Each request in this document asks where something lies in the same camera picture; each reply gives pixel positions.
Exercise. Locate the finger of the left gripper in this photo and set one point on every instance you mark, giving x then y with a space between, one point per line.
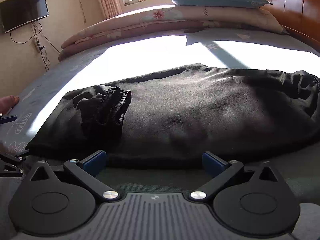
4 119

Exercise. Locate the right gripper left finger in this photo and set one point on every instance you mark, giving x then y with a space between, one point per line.
94 163

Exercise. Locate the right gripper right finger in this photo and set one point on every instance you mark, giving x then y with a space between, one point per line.
213 165

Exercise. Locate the black track pants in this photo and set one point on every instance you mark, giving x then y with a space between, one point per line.
177 114

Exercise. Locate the person's left hand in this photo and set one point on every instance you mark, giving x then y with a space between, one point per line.
8 102

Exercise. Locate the white power strip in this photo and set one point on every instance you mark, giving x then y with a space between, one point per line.
38 46

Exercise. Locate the blue floral bed sheet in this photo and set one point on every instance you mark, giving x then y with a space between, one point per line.
223 48

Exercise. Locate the beige floral pillow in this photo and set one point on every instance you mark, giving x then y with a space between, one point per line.
256 17

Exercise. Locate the pink floral quilt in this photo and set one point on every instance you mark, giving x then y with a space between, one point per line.
131 24

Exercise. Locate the wooden headboard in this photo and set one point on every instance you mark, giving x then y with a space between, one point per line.
300 18

